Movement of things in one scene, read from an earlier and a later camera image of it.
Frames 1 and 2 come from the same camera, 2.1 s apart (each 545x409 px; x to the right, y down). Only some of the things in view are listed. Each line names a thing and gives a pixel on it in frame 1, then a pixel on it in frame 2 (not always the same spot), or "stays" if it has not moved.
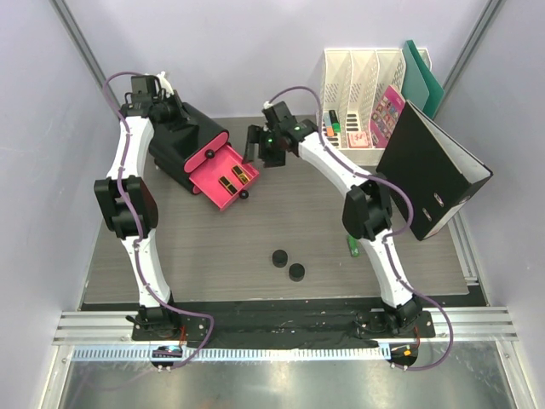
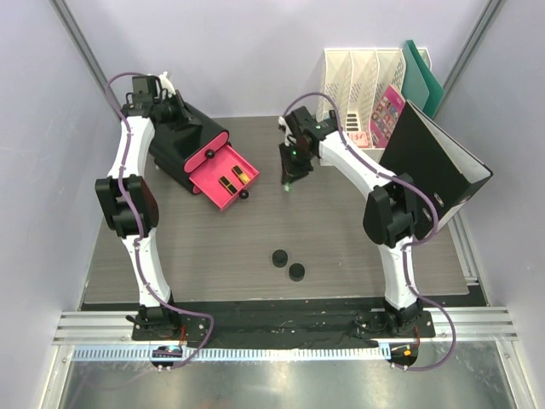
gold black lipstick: (226, 185) stays
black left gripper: (171, 112) stays
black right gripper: (258, 135) to (288, 167)
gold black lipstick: (240, 175) stays
